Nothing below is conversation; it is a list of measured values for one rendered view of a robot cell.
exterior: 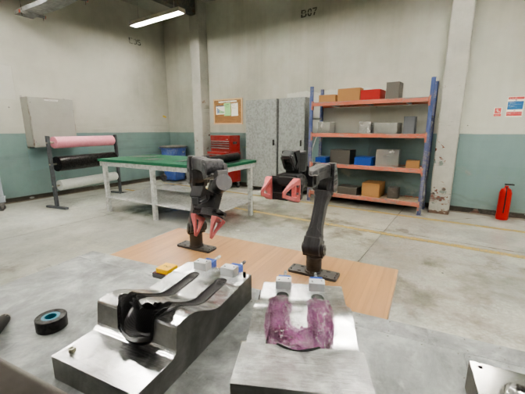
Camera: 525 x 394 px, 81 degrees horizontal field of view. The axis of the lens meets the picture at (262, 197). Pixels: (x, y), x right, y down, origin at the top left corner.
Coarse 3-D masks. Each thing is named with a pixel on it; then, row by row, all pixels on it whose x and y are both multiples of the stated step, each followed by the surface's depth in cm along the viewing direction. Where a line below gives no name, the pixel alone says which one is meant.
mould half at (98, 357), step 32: (160, 288) 96; (192, 288) 96; (224, 288) 95; (160, 320) 72; (192, 320) 75; (224, 320) 90; (64, 352) 72; (96, 352) 72; (128, 352) 72; (160, 352) 71; (192, 352) 76; (96, 384) 65; (128, 384) 63; (160, 384) 66
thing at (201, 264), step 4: (216, 256) 117; (220, 256) 118; (196, 260) 108; (200, 260) 108; (204, 260) 108; (208, 260) 108; (212, 260) 111; (196, 264) 107; (200, 264) 106; (204, 264) 106; (208, 264) 107; (212, 264) 111; (196, 268) 108; (200, 268) 107; (204, 268) 106; (208, 268) 107
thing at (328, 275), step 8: (312, 256) 122; (296, 264) 131; (312, 264) 121; (320, 264) 122; (296, 272) 125; (304, 272) 124; (312, 272) 122; (320, 272) 123; (328, 272) 124; (336, 272) 124; (328, 280) 119; (336, 280) 118
